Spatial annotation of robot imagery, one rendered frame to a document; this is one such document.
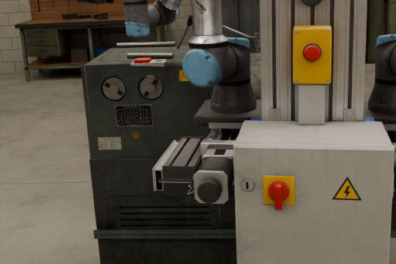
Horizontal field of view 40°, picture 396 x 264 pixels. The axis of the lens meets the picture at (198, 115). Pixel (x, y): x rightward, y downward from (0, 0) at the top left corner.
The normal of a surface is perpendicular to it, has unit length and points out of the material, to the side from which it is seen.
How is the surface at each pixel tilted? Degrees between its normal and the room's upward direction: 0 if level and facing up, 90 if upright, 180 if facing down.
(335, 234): 90
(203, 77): 98
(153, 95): 90
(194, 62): 98
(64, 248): 0
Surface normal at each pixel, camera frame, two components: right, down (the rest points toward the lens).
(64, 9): -0.05, 0.27
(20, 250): -0.05, -0.96
